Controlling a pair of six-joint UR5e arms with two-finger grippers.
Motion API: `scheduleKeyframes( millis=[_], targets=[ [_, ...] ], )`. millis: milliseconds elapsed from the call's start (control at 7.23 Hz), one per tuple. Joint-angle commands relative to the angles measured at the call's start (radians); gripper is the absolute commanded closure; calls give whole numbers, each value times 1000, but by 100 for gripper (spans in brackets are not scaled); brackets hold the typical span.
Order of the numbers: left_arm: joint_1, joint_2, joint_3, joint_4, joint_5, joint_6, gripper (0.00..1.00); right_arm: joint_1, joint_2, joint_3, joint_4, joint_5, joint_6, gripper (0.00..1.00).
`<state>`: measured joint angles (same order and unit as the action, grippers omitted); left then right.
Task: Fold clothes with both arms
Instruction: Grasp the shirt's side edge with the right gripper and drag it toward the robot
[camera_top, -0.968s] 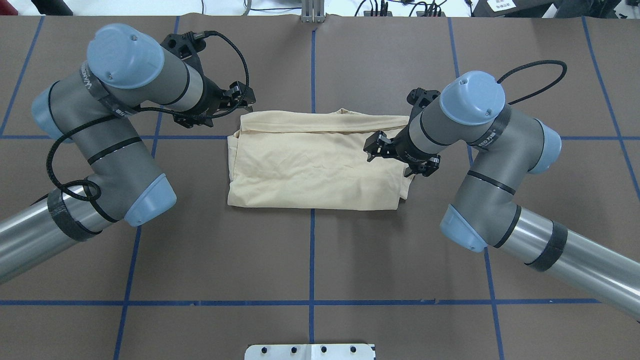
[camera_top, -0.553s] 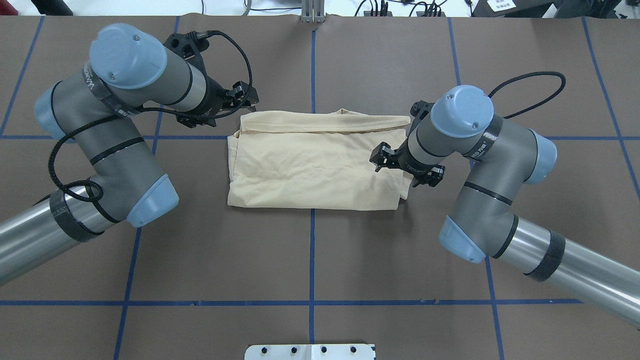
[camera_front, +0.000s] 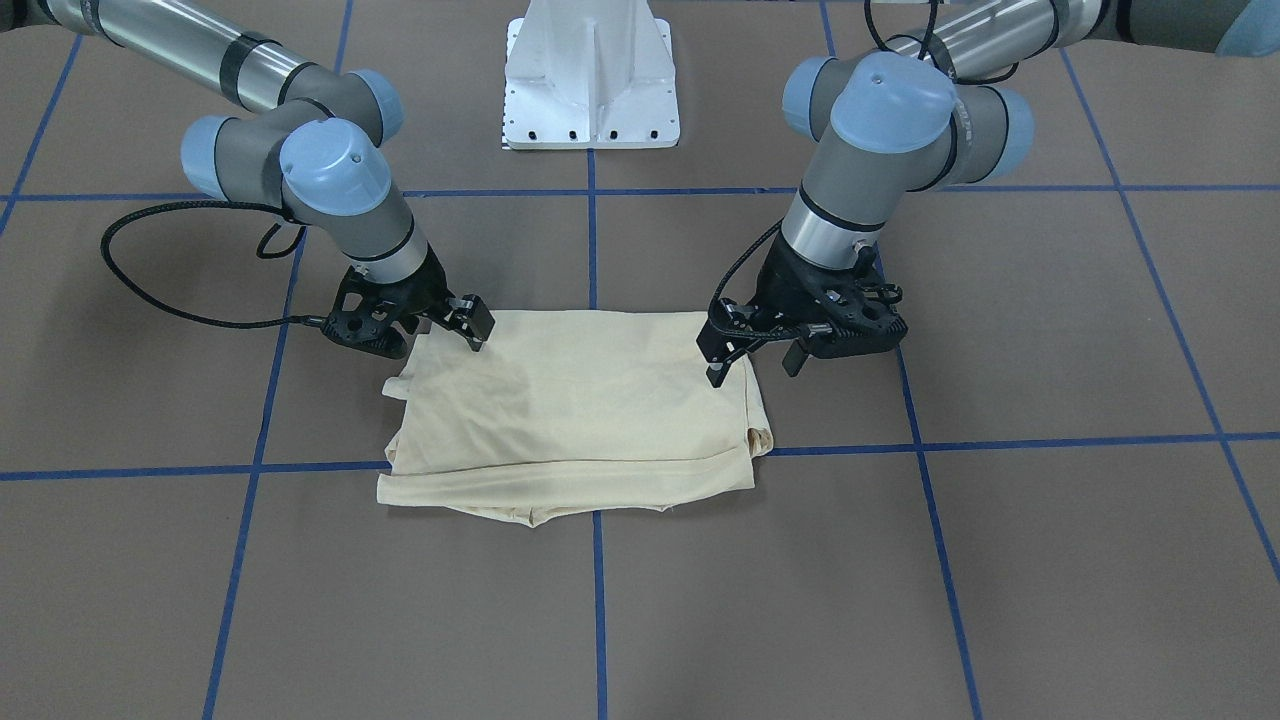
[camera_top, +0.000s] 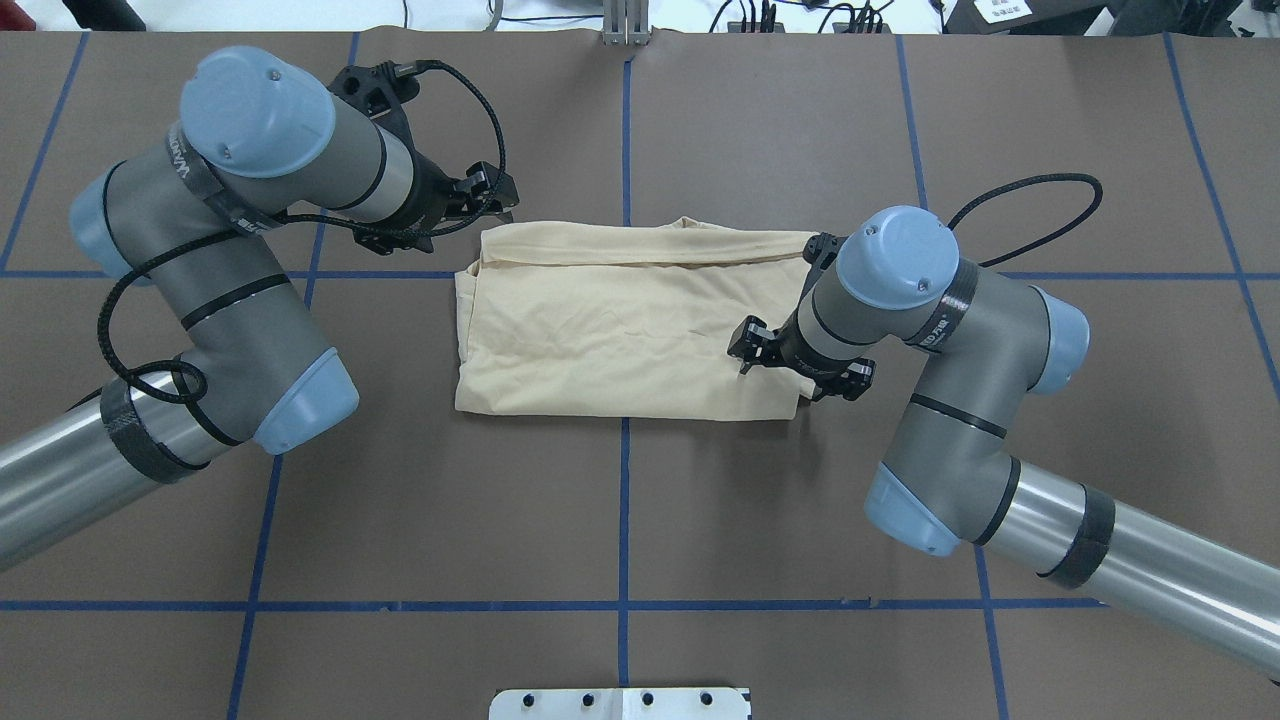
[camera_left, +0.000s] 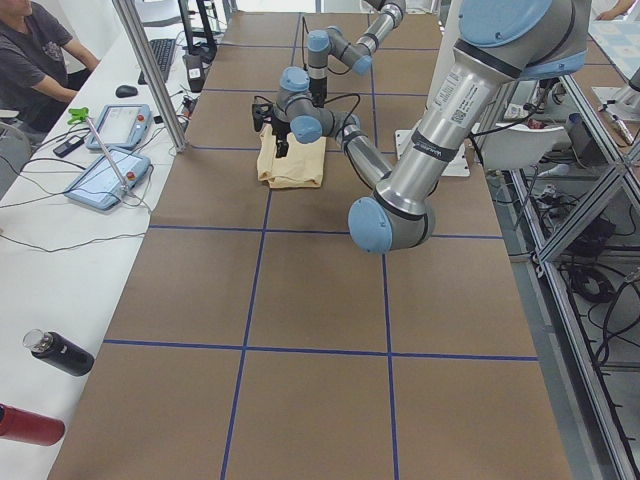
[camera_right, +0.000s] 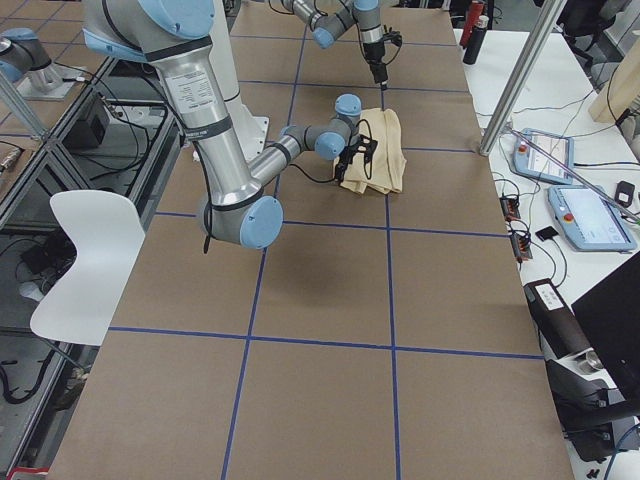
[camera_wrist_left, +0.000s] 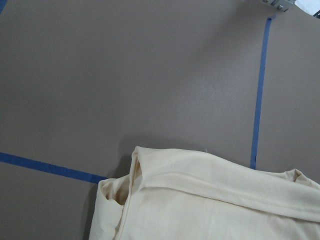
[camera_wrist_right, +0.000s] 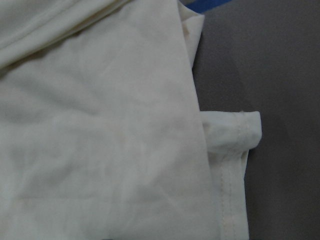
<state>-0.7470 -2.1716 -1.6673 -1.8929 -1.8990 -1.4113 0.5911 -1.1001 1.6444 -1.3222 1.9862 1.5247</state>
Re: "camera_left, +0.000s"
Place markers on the black keyboard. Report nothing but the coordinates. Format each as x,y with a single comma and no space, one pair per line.
163,52

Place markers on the white plastic chair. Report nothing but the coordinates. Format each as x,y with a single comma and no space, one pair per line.
520,146

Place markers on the black water bottle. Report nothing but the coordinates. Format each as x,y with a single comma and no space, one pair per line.
59,352

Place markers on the black monitor stand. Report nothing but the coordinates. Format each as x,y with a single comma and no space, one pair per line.
198,30

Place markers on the aluminium frame post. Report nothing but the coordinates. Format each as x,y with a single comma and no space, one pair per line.
136,34

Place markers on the far blue teach pendant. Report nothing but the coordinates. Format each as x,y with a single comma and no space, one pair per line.
123,125

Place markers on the blue teach pendant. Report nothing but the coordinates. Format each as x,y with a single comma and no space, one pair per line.
123,125
99,187

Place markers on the green clip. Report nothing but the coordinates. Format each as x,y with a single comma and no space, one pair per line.
78,116

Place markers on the small black phone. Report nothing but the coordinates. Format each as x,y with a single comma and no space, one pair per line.
68,146

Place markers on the red water bottle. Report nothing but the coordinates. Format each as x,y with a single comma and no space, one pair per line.
29,427

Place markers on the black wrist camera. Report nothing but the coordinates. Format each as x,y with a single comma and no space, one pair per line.
262,113

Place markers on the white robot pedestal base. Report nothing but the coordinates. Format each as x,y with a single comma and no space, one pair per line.
456,166

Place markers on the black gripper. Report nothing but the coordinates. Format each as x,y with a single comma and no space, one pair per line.
318,90
281,133

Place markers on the seated person in dark shirt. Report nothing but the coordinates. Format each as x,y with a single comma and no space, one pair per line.
42,65

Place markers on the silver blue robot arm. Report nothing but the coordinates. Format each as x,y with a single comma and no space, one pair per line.
499,42
357,56

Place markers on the near blue teach pendant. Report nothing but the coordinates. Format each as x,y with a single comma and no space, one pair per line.
99,187

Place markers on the black computer mouse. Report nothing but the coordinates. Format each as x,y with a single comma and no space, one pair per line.
126,91

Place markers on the beige long sleeve graphic shirt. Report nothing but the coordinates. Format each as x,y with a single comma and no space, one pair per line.
302,167

